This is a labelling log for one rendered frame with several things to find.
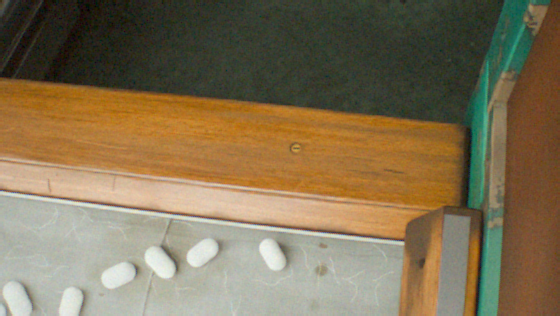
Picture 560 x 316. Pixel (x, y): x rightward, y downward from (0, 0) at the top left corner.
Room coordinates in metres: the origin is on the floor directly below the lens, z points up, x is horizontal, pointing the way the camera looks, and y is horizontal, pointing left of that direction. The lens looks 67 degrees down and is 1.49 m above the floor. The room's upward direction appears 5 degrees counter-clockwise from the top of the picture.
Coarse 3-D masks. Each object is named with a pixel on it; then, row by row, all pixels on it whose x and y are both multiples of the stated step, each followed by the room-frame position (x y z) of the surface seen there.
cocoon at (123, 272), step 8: (120, 264) 0.21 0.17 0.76; (128, 264) 0.21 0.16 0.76; (104, 272) 0.20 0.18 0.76; (112, 272) 0.20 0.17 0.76; (120, 272) 0.20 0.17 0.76; (128, 272) 0.20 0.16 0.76; (104, 280) 0.20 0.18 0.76; (112, 280) 0.20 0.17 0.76; (120, 280) 0.20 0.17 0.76; (128, 280) 0.20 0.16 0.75; (112, 288) 0.19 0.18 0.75
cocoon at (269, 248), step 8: (264, 240) 0.22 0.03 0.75; (272, 240) 0.22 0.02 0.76; (264, 248) 0.22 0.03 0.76; (272, 248) 0.22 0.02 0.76; (280, 248) 0.22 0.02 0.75; (264, 256) 0.21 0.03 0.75; (272, 256) 0.21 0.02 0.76; (280, 256) 0.21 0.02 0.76; (272, 264) 0.20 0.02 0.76; (280, 264) 0.20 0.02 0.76
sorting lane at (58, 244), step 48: (0, 192) 0.30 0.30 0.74; (0, 240) 0.25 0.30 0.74; (48, 240) 0.24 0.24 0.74; (96, 240) 0.24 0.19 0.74; (144, 240) 0.24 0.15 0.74; (192, 240) 0.23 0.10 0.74; (240, 240) 0.23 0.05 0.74; (288, 240) 0.23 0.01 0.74; (336, 240) 0.22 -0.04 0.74; (384, 240) 0.22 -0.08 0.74; (0, 288) 0.20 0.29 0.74; (48, 288) 0.20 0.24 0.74; (96, 288) 0.19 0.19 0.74; (144, 288) 0.19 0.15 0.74; (192, 288) 0.19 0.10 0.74; (240, 288) 0.18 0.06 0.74; (288, 288) 0.18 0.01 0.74; (336, 288) 0.18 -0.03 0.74; (384, 288) 0.17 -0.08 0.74
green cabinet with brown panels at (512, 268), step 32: (512, 0) 0.34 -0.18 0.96; (544, 0) 0.29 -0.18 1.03; (512, 32) 0.31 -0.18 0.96; (544, 32) 0.28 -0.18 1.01; (512, 64) 0.29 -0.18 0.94; (544, 64) 0.25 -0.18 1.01; (512, 96) 0.28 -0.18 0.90; (544, 96) 0.23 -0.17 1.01; (512, 128) 0.25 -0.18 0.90; (544, 128) 0.21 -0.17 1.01; (512, 160) 0.23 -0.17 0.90; (544, 160) 0.18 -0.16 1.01; (512, 192) 0.20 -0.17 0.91; (544, 192) 0.16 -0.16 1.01; (512, 224) 0.17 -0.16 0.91; (544, 224) 0.14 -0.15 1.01; (480, 256) 0.17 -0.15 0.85; (512, 256) 0.15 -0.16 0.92; (544, 256) 0.12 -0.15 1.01; (480, 288) 0.14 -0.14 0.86; (512, 288) 0.12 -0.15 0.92; (544, 288) 0.10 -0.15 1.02
